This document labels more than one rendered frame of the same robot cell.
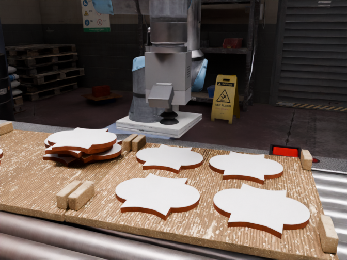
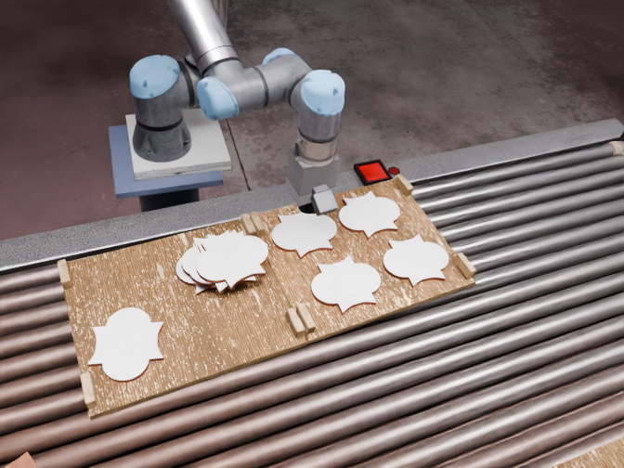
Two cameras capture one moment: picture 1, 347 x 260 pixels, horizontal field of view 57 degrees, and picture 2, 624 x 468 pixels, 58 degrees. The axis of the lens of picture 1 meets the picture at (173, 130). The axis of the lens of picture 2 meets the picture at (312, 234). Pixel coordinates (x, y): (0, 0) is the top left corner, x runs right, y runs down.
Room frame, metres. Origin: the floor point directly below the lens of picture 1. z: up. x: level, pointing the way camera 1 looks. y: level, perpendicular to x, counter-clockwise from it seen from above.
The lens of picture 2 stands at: (0.07, 0.61, 1.90)
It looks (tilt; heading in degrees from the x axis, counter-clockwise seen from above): 49 degrees down; 313
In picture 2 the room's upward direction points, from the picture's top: 9 degrees clockwise
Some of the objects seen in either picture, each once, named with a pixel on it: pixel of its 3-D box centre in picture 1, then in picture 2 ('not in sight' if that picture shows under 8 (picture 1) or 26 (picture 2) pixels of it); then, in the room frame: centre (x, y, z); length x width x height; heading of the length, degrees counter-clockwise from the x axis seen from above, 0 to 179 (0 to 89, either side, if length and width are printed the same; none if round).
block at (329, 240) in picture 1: (327, 232); (464, 265); (0.38, -0.22, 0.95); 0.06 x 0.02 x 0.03; 165
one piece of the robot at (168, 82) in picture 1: (164, 75); (316, 177); (0.65, 0.02, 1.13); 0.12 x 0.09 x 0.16; 166
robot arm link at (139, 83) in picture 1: (150, 72); (159, 89); (1.16, 0.08, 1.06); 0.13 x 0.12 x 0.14; 83
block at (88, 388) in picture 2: not in sight; (88, 390); (0.60, 0.56, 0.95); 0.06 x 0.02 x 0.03; 164
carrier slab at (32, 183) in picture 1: (29, 162); (179, 304); (0.67, 0.33, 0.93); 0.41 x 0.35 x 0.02; 74
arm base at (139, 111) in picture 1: (148, 104); (161, 128); (1.15, 0.09, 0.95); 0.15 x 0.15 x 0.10
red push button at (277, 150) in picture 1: (284, 154); (372, 173); (0.73, -0.28, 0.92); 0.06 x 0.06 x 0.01; 71
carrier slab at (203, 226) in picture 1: (206, 184); (358, 250); (0.56, -0.07, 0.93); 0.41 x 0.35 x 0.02; 75
